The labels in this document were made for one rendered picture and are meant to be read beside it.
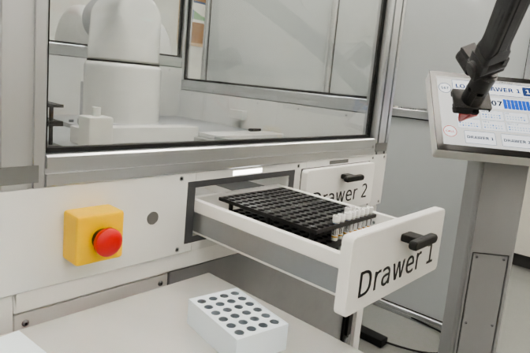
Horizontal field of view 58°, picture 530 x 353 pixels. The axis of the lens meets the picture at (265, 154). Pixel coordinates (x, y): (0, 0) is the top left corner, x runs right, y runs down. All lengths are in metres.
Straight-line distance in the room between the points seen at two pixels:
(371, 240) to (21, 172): 0.47
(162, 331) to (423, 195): 1.91
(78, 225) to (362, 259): 0.38
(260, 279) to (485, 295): 0.95
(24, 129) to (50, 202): 0.11
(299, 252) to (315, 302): 0.59
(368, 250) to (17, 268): 0.47
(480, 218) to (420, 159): 0.80
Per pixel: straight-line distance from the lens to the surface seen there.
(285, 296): 1.17
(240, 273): 1.02
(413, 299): 2.61
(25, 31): 0.68
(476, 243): 1.74
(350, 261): 0.64
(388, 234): 0.71
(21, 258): 0.73
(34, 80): 0.69
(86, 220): 0.70
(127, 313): 0.76
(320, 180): 1.10
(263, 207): 0.82
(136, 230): 0.80
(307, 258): 0.70
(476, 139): 1.58
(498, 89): 1.73
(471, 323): 1.85
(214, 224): 0.83
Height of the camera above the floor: 1.12
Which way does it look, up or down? 9 degrees down
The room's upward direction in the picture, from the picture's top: 5 degrees clockwise
